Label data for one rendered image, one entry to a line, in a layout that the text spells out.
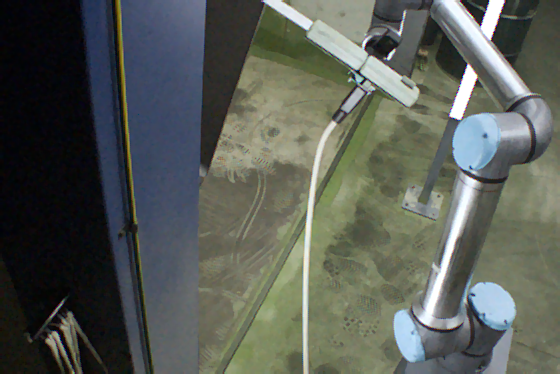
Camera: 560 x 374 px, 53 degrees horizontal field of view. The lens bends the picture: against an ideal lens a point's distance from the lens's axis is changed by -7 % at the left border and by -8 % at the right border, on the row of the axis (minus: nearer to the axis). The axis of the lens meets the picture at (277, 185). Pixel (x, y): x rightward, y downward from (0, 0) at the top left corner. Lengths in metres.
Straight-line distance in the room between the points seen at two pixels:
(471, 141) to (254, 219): 1.75
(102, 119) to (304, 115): 3.04
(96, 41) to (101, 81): 0.04
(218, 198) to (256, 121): 0.64
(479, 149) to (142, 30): 0.89
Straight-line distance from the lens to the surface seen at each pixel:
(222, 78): 2.10
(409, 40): 3.60
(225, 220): 2.84
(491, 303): 1.70
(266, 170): 3.10
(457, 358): 1.82
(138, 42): 0.48
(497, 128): 1.27
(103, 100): 0.46
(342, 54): 1.43
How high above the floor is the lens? 2.18
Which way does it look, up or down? 45 degrees down
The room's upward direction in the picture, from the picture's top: 9 degrees clockwise
